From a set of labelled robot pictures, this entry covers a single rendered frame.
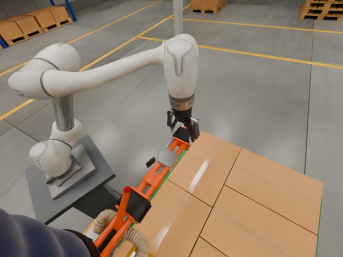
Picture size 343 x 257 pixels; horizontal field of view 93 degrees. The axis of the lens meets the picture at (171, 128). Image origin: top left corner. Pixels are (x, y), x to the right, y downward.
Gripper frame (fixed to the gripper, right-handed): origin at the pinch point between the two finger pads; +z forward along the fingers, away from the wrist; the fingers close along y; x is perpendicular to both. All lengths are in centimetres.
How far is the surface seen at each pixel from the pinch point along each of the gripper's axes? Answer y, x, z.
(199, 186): 8, 8, 65
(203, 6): -292, 616, 98
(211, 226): 27, -11, 65
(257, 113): 21, 175, 119
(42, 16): -740, 258, 75
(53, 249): 6, -49, -27
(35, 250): 5, -50, -30
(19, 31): -733, 165, 93
